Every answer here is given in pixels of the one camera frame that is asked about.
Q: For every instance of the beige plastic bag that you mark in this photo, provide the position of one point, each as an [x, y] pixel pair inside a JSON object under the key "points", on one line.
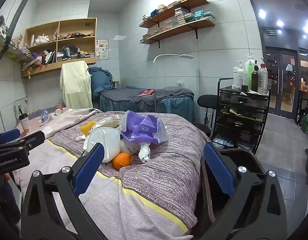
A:
{"points": [[108, 122]]}

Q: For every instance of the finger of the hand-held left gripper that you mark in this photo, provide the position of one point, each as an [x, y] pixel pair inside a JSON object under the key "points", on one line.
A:
{"points": [[31, 140], [8, 135]]}

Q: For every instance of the green pump bottle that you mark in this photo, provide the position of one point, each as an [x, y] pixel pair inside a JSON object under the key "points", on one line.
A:
{"points": [[250, 70]]}

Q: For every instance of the cream hanging cloth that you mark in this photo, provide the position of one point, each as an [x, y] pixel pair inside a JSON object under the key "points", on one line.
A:
{"points": [[75, 85]]}

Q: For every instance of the green exit sign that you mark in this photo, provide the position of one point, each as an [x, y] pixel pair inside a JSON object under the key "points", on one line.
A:
{"points": [[271, 32]]}

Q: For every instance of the black-lid cup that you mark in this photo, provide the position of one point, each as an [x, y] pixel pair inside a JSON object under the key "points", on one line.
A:
{"points": [[23, 122]]}

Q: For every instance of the small white bottle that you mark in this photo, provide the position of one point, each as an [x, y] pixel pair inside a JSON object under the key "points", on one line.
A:
{"points": [[245, 78]]}

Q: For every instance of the purple striped blanket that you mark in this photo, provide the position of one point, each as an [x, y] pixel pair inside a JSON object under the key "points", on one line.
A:
{"points": [[169, 175]]}

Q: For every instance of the dark grey cloth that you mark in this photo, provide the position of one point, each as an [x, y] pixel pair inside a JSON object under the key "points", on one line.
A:
{"points": [[70, 50]]}

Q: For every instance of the red cloth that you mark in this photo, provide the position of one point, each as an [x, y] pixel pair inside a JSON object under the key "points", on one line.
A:
{"points": [[146, 92]]}

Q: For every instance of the white lamp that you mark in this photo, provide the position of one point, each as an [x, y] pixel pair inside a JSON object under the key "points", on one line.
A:
{"points": [[174, 55]]}

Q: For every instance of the purple plastic bag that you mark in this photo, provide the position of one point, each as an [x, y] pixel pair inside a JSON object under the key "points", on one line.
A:
{"points": [[141, 127]]}

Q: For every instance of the pile of small boxes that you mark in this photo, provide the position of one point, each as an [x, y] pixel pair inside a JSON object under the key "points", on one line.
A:
{"points": [[22, 46]]}

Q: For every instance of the purple cloth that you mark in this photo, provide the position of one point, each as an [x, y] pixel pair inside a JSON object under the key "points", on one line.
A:
{"points": [[36, 54]]}

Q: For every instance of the wall poster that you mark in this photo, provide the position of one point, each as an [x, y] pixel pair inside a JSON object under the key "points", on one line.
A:
{"points": [[102, 48]]}

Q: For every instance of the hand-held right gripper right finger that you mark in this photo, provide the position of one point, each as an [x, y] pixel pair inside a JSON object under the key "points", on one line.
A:
{"points": [[219, 170]]}

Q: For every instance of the white pump bottle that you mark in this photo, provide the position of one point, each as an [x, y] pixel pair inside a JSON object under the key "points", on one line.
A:
{"points": [[237, 76]]}

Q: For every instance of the wooden wall cabinet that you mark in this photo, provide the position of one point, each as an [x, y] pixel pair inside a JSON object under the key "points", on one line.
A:
{"points": [[76, 26]]}

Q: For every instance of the yellow-striped bed sheet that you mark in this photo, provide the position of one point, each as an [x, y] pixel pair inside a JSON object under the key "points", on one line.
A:
{"points": [[133, 212]]}

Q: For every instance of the black stool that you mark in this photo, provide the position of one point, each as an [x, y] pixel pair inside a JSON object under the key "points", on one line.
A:
{"points": [[209, 101]]}

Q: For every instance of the glass wall shelf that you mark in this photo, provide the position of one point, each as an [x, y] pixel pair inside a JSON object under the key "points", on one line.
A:
{"points": [[16, 52]]}

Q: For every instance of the blue-skirted massage bed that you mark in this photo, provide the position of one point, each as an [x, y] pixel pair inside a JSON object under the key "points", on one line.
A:
{"points": [[174, 106]]}

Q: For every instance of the glass door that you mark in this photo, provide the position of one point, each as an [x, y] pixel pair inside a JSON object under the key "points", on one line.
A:
{"points": [[286, 80]]}

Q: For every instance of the brown trash bin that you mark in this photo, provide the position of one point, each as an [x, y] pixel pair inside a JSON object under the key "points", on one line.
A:
{"points": [[246, 158]]}

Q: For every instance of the black mesh drawer cart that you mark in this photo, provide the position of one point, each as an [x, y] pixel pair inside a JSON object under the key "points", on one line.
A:
{"points": [[241, 100]]}

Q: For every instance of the wall shelves with boxes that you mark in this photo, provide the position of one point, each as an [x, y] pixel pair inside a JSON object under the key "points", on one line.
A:
{"points": [[184, 15]]}

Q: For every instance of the pink dotted blanket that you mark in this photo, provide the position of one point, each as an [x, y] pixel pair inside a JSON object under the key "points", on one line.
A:
{"points": [[68, 118]]}

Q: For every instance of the white face mask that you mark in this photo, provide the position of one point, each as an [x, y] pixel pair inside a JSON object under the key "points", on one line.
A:
{"points": [[103, 140]]}

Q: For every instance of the white wall chart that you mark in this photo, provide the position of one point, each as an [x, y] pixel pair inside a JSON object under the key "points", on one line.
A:
{"points": [[20, 105]]}

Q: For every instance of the clear water bottle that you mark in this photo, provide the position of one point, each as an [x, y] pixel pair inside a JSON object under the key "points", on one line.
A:
{"points": [[44, 116]]}

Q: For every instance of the orange peel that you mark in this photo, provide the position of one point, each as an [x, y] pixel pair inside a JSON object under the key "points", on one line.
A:
{"points": [[121, 160]]}

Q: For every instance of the dark pump bottle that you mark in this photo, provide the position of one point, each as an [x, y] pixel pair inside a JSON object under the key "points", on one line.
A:
{"points": [[254, 78]]}

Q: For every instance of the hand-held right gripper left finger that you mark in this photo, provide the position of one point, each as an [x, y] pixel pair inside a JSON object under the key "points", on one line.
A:
{"points": [[90, 170]]}

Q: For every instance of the red paper cup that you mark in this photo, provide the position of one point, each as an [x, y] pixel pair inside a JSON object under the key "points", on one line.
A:
{"points": [[58, 109]]}

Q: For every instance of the blue cloth pile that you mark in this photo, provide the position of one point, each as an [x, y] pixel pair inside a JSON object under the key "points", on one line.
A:
{"points": [[101, 78]]}

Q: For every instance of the white orange drink bottle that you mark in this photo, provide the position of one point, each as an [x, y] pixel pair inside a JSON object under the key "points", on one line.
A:
{"points": [[127, 148]]}

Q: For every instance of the white cloth bundle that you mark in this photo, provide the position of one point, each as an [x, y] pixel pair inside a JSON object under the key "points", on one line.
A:
{"points": [[41, 40]]}

